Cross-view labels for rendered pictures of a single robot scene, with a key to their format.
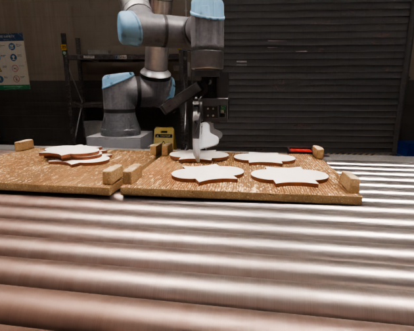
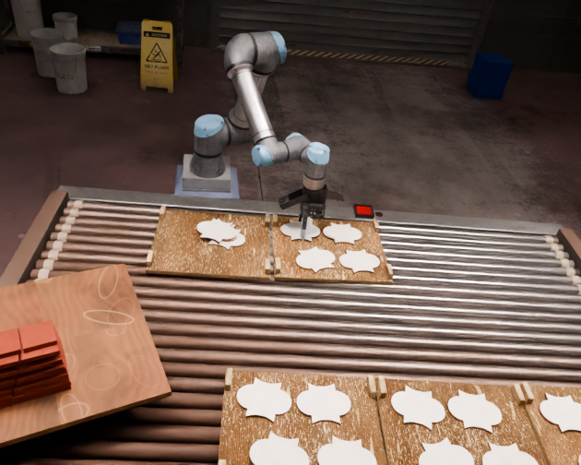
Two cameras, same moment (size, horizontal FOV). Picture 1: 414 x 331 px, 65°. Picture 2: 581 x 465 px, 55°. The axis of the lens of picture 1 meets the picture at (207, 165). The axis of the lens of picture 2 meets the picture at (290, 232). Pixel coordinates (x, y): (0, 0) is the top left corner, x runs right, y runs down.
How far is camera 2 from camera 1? 142 cm
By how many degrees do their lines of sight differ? 27
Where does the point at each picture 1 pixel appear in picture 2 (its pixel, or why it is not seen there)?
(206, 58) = (315, 184)
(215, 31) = (323, 170)
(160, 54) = not seen: hidden behind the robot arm
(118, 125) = (211, 169)
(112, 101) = (207, 149)
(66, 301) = (299, 346)
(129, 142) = (221, 183)
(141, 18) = (273, 153)
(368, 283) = (386, 331)
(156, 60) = not seen: hidden behind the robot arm
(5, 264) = (266, 332)
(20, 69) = not seen: outside the picture
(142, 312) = (323, 348)
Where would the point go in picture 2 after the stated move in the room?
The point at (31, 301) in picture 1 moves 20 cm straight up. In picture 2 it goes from (289, 347) to (296, 298)
